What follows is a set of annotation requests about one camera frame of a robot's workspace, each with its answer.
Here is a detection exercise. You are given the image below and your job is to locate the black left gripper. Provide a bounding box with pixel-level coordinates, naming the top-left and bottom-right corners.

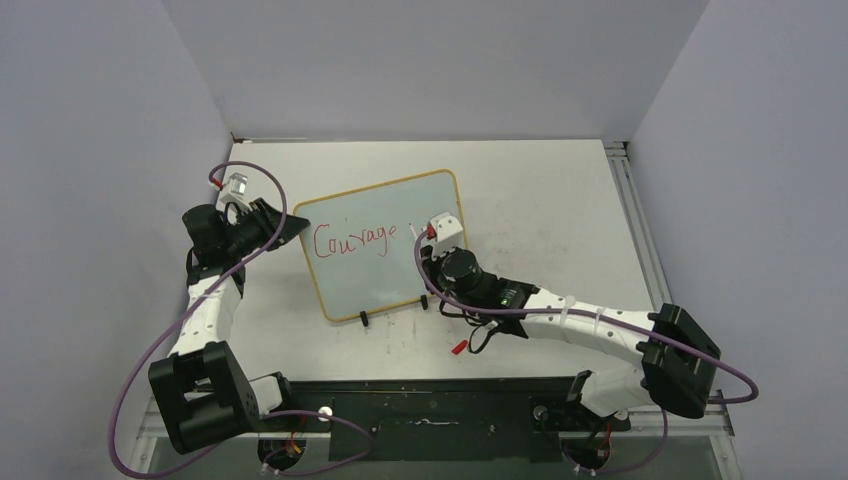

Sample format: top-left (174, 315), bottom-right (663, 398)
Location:
top-left (223, 198), bottom-right (308, 258)

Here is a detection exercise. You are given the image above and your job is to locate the yellow framed whiteboard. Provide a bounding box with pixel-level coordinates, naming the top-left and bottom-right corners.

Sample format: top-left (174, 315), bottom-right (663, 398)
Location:
top-left (294, 169), bottom-right (462, 322)

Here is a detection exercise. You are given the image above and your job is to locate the red marker cap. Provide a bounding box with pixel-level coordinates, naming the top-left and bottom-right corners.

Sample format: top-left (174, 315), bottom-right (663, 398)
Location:
top-left (451, 340), bottom-right (468, 355)

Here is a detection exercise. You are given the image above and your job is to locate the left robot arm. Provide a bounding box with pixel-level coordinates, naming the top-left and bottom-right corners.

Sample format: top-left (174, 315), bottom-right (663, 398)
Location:
top-left (148, 198), bottom-right (310, 454)

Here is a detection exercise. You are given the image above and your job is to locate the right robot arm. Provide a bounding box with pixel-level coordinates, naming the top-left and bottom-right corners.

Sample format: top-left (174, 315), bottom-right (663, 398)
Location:
top-left (418, 246), bottom-right (721, 428)

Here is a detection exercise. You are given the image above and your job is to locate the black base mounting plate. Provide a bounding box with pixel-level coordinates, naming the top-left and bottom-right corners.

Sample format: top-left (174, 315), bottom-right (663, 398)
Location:
top-left (260, 377), bottom-right (638, 462)

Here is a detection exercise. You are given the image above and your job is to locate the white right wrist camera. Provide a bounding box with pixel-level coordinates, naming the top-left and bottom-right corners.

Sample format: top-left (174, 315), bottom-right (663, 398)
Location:
top-left (425, 212), bottom-right (466, 260)

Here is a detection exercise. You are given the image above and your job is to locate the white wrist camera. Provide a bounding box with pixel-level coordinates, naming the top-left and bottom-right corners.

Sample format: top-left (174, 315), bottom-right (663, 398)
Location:
top-left (218, 173), bottom-right (249, 207)
top-left (425, 212), bottom-right (466, 260)

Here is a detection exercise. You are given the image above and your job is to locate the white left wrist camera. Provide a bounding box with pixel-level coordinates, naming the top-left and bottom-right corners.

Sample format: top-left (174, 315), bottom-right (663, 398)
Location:
top-left (218, 173), bottom-right (249, 207)

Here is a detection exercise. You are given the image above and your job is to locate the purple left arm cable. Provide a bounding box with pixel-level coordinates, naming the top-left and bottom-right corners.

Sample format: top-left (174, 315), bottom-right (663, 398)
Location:
top-left (108, 159), bottom-right (379, 480)

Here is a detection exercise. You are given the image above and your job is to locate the aluminium frame rail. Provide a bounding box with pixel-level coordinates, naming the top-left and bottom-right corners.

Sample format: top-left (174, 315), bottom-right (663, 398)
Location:
top-left (132, 140), bottom-right (743, 480)

